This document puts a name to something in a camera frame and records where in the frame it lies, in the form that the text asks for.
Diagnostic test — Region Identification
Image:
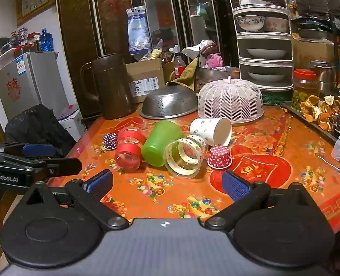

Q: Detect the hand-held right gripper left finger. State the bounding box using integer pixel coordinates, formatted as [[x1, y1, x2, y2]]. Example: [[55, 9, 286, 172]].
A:
[[24, 169, 129, 232]]

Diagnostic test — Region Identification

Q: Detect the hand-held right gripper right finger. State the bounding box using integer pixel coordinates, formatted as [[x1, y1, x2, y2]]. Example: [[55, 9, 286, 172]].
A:
[[205, 170, 315, 231]]

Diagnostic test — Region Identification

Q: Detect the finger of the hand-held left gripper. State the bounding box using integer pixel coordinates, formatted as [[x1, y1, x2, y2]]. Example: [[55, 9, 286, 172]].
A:
[[0, 142, 57, 159], [23, 158, 82, 179]]

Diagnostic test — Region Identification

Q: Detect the clear glass cup floral band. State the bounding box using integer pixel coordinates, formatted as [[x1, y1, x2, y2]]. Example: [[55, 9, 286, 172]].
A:
[[164, 135, 208, 178]]

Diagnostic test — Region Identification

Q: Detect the red polka dot small cup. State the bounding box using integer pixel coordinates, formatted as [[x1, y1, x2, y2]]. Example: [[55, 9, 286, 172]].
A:
[[207, 145, 233, 170]]

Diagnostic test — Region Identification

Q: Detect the purple polka dot small cup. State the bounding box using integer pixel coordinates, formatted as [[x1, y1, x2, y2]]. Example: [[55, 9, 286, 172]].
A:
[[103, 132, 118, 150]]

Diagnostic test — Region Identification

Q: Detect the red banded glass cup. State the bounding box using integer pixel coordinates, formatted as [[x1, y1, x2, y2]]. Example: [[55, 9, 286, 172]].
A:
[[114, 126, 147, 171]]

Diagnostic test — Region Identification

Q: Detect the white paper cup green print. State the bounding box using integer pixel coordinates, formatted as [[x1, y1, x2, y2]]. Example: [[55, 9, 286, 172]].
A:
[[190, 117, 233, 147]]

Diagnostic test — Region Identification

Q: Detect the green plastic cup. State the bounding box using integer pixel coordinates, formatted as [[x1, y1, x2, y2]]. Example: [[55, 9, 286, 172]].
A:
[[141, 120, 185, 167]]

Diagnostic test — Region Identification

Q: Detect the black plastic bag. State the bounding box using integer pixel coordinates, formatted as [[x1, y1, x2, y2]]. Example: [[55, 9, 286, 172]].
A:
[[4, 104, 76, 158]]

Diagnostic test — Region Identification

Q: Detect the orange floral tablecloth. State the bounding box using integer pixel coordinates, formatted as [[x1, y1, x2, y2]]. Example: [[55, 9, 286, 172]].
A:
[[47, 103, 340, 234]]

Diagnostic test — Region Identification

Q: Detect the grey refrigerator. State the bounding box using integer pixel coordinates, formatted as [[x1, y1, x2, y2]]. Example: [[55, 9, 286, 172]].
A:
[[0, 51, 71, 122]]

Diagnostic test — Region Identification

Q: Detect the white mesh food cover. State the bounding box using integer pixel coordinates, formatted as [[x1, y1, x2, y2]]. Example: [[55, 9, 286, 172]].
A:
[[198, 76, 265, 125]]

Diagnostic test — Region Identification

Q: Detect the brown plastic pitcher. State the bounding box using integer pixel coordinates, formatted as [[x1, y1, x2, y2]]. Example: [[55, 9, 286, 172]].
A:
[[79, 53, 138, 121]]

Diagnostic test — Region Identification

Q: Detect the metal tray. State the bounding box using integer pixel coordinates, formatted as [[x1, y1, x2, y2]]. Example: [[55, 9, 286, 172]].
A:
[[282, 100, 340, 143]]

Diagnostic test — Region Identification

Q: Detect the green plastic basket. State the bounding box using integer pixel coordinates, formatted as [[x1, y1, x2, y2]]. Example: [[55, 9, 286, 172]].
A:
[[261, 89, 293, 106]]

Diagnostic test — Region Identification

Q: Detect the steel colander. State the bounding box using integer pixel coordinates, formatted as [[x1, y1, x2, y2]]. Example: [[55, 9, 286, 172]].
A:
[[139, 88, 199, 120]]

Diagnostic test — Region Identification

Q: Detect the red capped jar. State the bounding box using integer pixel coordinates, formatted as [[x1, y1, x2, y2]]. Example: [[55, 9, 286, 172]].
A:
[[27, 33, 41, 53]]

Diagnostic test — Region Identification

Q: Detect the blue water bottle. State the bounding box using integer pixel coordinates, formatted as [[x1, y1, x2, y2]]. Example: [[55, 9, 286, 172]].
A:
[[40, 28, 55, 52]]

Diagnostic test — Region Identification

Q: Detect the pile of dried orange peels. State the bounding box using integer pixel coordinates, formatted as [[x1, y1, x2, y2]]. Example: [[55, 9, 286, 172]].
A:
[[299, 94, 340, 133]]

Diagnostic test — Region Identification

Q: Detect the metal basin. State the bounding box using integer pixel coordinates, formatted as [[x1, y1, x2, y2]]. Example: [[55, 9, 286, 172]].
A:
[[197, 66, 241, 93]]

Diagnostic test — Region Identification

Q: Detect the white plate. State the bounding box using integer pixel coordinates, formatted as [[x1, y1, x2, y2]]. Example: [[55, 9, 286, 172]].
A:
[[247, 72, 286, 83], [246, 48, 288, 59]]

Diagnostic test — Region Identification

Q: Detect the brown cardboard box white label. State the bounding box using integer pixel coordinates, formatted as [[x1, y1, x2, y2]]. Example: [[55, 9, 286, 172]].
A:
[[126, 58, 166, 104]]

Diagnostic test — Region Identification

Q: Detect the glass jar red lid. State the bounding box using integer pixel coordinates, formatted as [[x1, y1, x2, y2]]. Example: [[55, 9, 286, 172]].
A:
[[291, 69, 319, 112]]

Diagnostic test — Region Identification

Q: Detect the olive green cloth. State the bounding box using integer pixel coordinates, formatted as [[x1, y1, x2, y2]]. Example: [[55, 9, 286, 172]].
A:
[[165, 58, 201, 93]]

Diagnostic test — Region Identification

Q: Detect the dark wooden mirrored wardrobe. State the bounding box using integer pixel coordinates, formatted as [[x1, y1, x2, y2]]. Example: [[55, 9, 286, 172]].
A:
[[54, 0, 231, 119]]

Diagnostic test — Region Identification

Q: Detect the pink cloth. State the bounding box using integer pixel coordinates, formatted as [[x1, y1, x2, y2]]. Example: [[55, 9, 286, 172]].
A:
[[206, 53, 225, 68]]

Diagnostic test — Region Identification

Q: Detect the red label soda bottle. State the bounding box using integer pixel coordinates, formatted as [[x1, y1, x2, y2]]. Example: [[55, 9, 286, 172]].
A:
[[173, 52, 188, 79]]

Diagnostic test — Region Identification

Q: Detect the steel pot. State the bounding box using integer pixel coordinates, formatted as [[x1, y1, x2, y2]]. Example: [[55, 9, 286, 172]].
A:
[[310, 60, 338, 96]]

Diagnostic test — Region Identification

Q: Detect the white tiered dish rack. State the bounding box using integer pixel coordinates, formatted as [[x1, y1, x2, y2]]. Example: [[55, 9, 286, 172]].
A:
[[227, 0, 296, 92]]

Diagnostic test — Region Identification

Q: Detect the plain brown cardboard box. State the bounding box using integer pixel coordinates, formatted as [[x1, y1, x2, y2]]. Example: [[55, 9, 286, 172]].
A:
[[292, 38, 336, 70]]

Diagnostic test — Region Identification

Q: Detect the hanging clear plastic bag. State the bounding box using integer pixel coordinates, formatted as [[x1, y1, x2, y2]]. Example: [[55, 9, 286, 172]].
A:
[[126, 6, 153, 56]]

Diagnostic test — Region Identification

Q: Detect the floral porcelain bowl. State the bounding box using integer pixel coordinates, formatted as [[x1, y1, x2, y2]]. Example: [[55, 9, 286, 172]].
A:
[[235, 15, 266, 32]]

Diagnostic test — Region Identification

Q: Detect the pink porcelain bowl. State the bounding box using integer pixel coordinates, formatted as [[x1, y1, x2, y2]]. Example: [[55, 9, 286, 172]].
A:
[[263, 17, 291, 34]]

